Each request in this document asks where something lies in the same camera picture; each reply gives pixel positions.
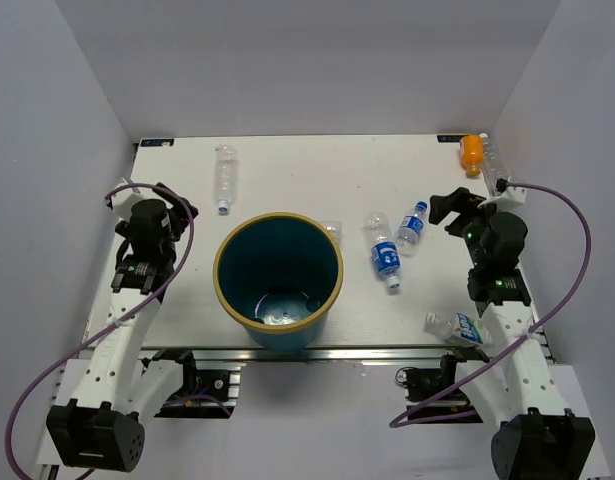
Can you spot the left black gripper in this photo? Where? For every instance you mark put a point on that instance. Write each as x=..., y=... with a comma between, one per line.
x=178, y=213

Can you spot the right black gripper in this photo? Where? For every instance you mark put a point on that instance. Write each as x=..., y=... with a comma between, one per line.
x=459, y=201

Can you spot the blue label bottle small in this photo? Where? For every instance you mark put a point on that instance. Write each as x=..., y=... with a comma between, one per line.
x=410, y=229

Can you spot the long clear bottle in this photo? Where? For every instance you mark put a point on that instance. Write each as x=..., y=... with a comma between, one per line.
x=493, y=168

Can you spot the orange juice bottle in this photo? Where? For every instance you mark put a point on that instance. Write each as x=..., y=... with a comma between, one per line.
x=471, y=154

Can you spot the blue label bottle large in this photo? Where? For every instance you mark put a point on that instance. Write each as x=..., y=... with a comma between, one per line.
x=383, y=251

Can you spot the clear unlabelled plastic bottle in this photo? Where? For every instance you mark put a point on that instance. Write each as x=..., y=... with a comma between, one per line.
x=226, y=174

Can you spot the green white label bottle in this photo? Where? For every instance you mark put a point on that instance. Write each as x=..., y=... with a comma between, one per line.
x=457, y=328

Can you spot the crushed clear bottle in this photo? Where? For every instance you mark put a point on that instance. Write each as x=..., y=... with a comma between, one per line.
x=334, y=229

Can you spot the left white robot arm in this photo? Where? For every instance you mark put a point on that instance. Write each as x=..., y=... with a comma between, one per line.
x=102, y=426

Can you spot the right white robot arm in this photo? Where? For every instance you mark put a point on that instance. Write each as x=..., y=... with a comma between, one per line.
x=536, y=435

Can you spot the teal bin with tan rim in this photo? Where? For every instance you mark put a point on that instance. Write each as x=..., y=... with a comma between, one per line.
x=278, y=275

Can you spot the right blue corner sticker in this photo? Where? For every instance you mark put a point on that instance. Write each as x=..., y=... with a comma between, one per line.
x=449, y=138

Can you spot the blue corner sticker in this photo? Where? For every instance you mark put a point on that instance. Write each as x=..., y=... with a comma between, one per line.
x=156, y=142
x=449, y=138

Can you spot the left blue corner sticker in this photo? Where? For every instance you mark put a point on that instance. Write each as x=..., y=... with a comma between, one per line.
x=156, y=142

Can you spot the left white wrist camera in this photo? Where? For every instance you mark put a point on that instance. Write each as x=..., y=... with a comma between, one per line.
x=122, y=202

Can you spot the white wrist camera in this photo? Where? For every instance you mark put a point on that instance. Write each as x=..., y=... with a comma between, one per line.
x=122, y=202
x=508, y=200

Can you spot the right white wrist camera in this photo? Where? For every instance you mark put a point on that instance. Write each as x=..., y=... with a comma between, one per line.
x=508, y=200

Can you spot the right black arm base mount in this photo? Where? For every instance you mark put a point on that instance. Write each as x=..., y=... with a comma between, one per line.
x=421, y=383

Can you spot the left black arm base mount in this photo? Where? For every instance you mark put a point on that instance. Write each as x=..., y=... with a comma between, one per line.
x=208, y=391

